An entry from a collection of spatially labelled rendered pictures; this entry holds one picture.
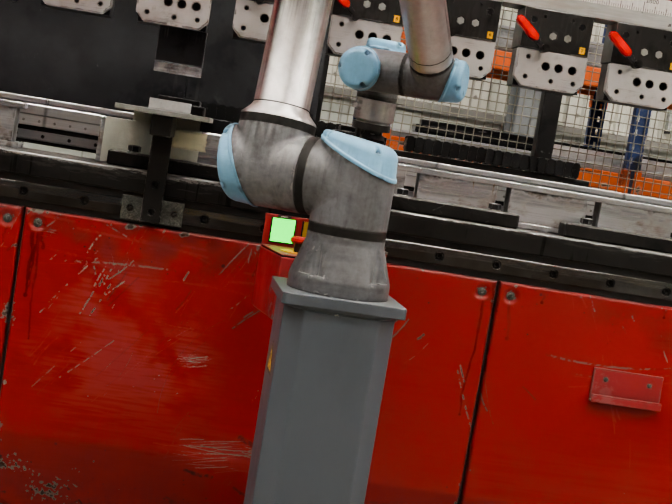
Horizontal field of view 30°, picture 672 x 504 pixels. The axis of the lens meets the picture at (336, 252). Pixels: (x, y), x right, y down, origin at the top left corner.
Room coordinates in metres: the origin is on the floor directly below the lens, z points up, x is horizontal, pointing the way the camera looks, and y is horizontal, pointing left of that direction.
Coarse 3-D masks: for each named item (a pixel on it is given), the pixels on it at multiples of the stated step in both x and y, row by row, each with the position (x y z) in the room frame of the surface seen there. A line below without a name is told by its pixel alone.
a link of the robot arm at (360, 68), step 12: (360, 48) 2.18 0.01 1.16; (372, 48) 2.22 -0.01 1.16; (348, 60) 2.18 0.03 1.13; (360, 60) 2.18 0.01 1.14; (372, 60) 2.17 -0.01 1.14; (384, 60) 2.19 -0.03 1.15; (396, 60) 2.18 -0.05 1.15; (348, 72) 2.19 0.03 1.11; (360, 72) 2.18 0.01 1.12; (372, 72) 2.17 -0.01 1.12; (384, 72) 2.18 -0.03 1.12; (396, 72) 2.18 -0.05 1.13; (348, 84) 2.19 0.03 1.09; (360, 84) 2.18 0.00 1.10; (372, 84) 2.19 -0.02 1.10; (384, 84) 2.19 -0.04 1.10; (396, 84) 2.18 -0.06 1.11
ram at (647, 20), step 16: (496, 0) 2.67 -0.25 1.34; (512, 0) 2.67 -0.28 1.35; (528, 0) 2.68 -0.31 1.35; (544, 0) 2.68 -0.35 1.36; (560, 0) 2.68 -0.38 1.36; (576, 0) 2.69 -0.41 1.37; (592, 16) 2.69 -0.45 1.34; (608, 16) 2.69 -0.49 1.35; (624, 16) 2.69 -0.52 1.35; (640, 16) 2.70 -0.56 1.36; (656, 16) 2.70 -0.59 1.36
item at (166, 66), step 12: (168, 36) 2.64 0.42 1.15; (180, 36) 2.65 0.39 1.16; (192, 36) 2.65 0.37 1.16; (204, 36) 2.65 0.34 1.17; (156, 48) 2.64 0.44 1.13; (168, 48) 2.64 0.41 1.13; (180, 48) 2.65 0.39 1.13; (192, 48) 2.65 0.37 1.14; (204, 48) 2.65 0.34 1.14; (156, 60) 2.64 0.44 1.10; (168, 60) 2.64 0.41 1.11; (180, 60) 2.65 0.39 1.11; (192, 60) 2.65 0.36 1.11; (168, 72) 2.65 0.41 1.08; (180, 72) 2.66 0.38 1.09; (192, 72) 2.66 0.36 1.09
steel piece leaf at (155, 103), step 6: (150, 102) 2.54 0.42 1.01; (156, 102) 2.54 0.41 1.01; (162, 102) 2.55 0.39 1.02; (168, 102) 2.55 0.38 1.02; (174, 102) 2.55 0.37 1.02; (180, 102) 2.55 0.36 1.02; (156, 108) 2.54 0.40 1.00; (162, 108) 2.55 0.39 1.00; (168, 108) 2.55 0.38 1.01; (174, 108) 2.55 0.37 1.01; (180, 108) 2.55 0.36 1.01; (186, 108) 2.55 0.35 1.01
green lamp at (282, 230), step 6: (276, 222) 2.39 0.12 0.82; (282, 222) 2.39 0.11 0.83; (288, 222) 2.39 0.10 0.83; (294, 222) 2.40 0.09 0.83; (276, 228) 2.39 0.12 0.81; (282, 228) 2.39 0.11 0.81; (288, 228) 2.39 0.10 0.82; (294, 228) 2.40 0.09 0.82; (276, 234) 2.39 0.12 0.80; (282, 234) 2.39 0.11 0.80; (288, 234) 2.40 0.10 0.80; (270, 240) 2.39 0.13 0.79; (276, 240) 2.39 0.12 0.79; (282, 240) 2.39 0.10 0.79; (288, 240) 2.40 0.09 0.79
